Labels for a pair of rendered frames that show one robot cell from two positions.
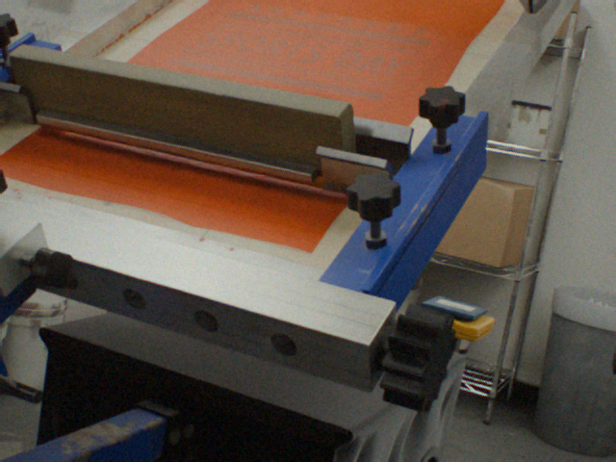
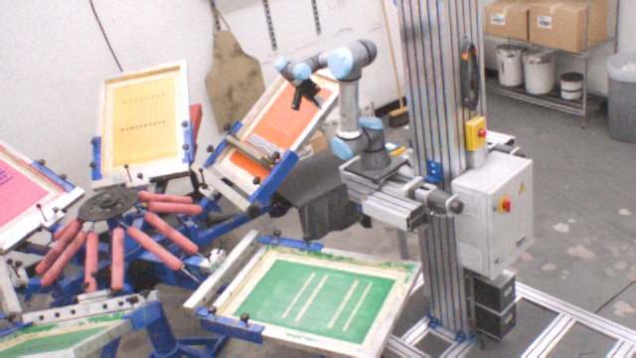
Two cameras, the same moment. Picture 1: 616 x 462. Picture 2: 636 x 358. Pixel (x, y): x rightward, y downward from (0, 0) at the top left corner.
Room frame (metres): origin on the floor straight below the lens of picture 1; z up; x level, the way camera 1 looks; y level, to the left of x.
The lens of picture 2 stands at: (-1.16, -1.92, 2.66)
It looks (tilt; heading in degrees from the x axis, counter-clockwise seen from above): 28 degrees down; 38
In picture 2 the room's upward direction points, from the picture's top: 11 degrees counter-clockwise
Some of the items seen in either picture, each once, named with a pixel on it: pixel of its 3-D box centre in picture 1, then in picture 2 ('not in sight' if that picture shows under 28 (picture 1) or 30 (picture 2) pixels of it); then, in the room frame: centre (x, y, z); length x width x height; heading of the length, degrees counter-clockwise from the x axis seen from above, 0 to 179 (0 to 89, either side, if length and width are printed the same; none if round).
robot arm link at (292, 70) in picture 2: not in sight; (301, 70); (1.04, -0.26, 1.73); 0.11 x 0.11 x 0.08; 72
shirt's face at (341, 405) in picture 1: (272, 344); (311, 176); (1.31, 0.02, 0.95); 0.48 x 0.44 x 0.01; 156
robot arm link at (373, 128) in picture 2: not in sight; (370, 132); (1.05, -0.58, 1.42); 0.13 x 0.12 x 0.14; 162
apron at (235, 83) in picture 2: not in sight; (232, 69); (2.55, 1.61, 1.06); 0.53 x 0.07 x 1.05; 156
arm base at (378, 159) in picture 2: not in sight; (374, 153); (1.06, -0.58, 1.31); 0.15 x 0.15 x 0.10
